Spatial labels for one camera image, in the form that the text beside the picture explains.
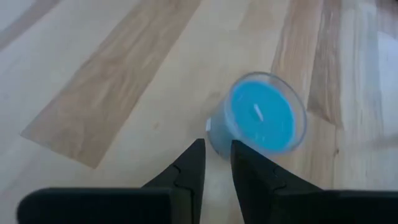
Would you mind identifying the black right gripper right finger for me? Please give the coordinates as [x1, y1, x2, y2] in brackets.
[230, 139, 398, 224]

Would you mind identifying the blue candle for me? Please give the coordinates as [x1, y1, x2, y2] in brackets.
[205, 71, 308, 159]

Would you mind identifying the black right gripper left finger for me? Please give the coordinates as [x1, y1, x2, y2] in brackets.
[17, 138, 206, 224]

